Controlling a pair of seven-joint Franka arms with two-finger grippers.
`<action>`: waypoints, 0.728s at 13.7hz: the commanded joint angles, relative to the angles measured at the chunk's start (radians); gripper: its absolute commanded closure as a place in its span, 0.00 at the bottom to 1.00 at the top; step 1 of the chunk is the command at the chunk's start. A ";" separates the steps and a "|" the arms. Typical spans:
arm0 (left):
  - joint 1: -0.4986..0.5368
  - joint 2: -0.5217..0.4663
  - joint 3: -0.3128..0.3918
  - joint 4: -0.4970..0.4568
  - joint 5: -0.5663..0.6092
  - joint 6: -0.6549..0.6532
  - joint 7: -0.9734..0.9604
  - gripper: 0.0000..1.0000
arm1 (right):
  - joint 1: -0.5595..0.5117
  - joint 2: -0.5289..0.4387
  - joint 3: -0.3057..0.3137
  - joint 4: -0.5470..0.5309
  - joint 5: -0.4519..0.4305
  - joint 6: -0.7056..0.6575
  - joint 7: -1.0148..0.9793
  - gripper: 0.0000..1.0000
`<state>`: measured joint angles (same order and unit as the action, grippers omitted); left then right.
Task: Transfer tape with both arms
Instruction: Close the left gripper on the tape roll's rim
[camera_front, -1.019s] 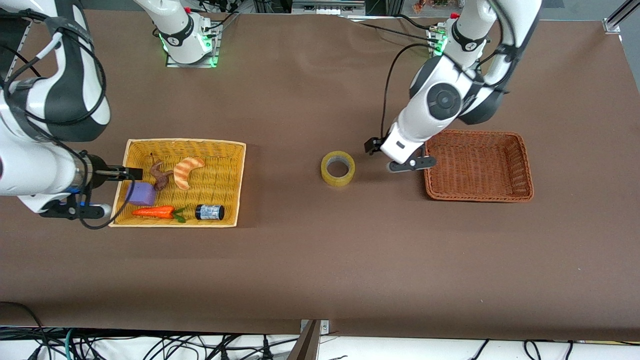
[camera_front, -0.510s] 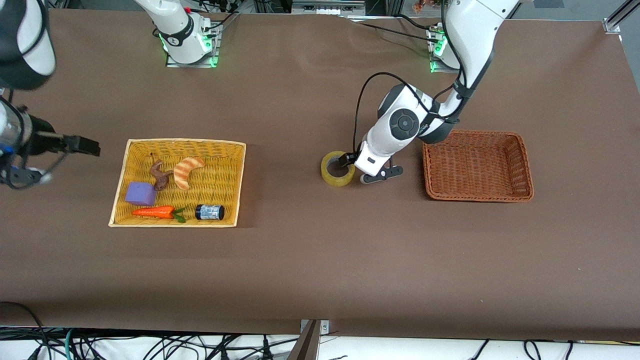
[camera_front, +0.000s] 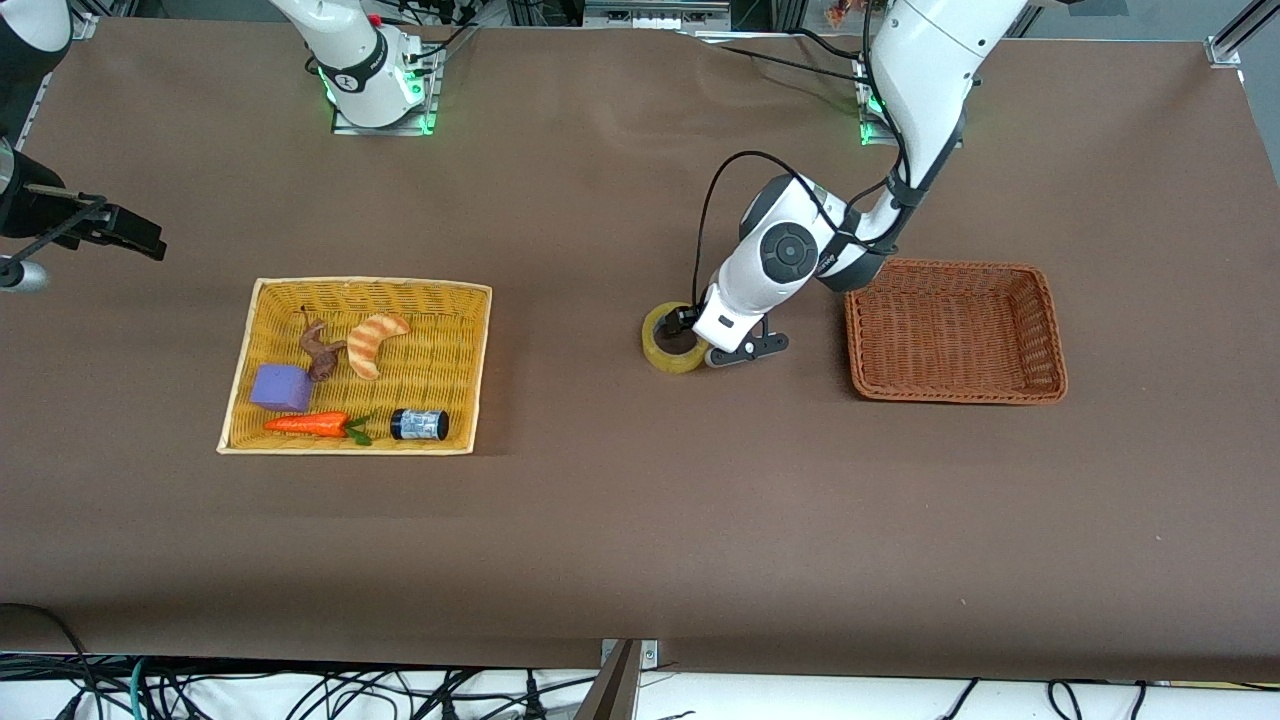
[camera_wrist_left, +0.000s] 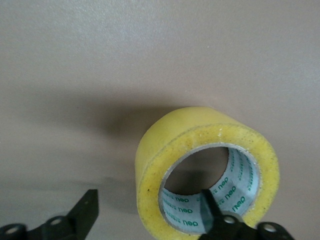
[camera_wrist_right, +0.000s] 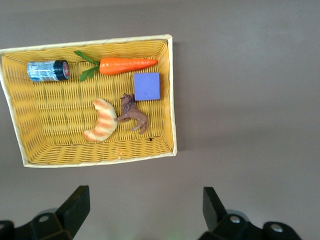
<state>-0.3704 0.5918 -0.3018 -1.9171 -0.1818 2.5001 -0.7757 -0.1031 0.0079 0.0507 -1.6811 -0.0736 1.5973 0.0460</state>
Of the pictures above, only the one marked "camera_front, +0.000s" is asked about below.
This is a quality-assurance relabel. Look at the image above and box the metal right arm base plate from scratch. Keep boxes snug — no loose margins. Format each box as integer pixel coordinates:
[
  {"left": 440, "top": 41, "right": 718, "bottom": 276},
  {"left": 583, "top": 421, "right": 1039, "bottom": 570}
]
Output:
[{"left": 332, "top": 45, "right": 442, "bottom": 137}]

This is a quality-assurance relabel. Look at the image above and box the black lidded small jar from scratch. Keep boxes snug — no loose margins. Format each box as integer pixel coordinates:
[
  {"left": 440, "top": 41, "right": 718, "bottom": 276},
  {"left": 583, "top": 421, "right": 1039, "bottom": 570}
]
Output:
[{"left": 390, "top": 408, "right": 451, "bottom": 442}]

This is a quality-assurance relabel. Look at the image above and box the black cable on table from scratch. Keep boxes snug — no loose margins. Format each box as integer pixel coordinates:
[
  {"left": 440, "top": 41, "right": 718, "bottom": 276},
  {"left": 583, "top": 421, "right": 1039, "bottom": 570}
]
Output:
[{"left": 700, "top": 28, "right": 881, "bottom": 89}]

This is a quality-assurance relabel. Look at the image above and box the toy croissant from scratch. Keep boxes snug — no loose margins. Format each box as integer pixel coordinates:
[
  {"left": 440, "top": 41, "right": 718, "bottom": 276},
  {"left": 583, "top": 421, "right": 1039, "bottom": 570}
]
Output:
[{"left": 346, "top": 313, "right": 412, "bottom": 382}]

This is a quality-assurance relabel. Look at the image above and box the black base cable bundle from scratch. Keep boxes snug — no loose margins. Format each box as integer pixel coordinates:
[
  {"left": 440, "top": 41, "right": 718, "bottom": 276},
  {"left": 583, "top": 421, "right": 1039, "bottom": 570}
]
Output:
[{"left": 398, "top": 0, "right": 483, "bottom": 65}]

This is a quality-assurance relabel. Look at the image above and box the purple foam block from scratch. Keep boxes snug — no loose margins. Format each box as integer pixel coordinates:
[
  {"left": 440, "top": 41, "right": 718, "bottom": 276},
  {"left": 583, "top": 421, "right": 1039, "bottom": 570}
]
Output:
[{"left": 249, "top": 362, "right": 313, "bottom": 414}]

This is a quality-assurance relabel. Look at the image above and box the yellow wicker basket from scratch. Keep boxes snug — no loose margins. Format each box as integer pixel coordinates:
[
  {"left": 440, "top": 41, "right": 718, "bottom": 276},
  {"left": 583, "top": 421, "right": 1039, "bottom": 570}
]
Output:
[{"left": 217, "top": 277, "right": 494, "bottom": 457}]

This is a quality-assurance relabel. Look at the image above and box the brown toy lion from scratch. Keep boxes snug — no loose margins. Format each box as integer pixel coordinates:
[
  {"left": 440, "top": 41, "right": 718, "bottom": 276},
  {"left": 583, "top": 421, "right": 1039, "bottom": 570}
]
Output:
[{"left": 299, "top": 310, "right": 348, "bottom": 383}]

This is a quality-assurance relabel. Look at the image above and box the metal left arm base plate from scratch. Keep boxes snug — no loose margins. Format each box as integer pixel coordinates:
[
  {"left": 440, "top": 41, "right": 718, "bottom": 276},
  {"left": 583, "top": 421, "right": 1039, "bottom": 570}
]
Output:
[{"left": 858, "top": 50, "right": 966, "bottom": 149}]

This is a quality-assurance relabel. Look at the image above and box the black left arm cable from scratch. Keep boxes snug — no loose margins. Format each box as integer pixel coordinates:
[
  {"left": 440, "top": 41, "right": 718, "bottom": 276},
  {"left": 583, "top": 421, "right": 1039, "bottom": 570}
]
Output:
[{"left": 689, "top": 150, "right": 906, "bottom": 309}]

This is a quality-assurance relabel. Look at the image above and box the metal table edge bracket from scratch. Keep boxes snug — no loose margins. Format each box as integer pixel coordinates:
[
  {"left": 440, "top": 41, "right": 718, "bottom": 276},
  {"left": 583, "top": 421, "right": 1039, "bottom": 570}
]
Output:
[{"left": 573, "top": 638, "right": 661, "bottom": 720}]

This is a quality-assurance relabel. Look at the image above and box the silver background equipment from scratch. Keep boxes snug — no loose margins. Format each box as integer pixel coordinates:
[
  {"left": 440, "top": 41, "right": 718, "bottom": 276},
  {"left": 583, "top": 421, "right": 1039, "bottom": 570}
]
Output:
[{"left": 583, "top": 0, "right": 732, "bottom": 32}]

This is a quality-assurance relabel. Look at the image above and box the clear yellowish tape roll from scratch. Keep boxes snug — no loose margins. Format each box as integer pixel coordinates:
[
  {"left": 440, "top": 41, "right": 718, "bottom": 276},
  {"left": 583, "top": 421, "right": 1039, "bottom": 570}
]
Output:
[{"left": 641, "top": 302, "right": 713, "bottom": 376}]

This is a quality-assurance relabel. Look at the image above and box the orange toy carrot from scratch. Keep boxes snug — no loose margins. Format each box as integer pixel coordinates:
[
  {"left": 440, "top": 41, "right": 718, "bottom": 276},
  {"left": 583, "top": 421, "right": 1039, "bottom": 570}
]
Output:
[{"left": 263, "top": 411, "right": 375, "bottom": 446}]

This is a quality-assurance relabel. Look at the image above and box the brown wicker basket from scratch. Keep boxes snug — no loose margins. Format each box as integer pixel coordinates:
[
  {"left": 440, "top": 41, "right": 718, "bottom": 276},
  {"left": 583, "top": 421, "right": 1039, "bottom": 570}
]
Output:
[{"left": 843, "top": 258, "right": 1069, "bottom": 406}]

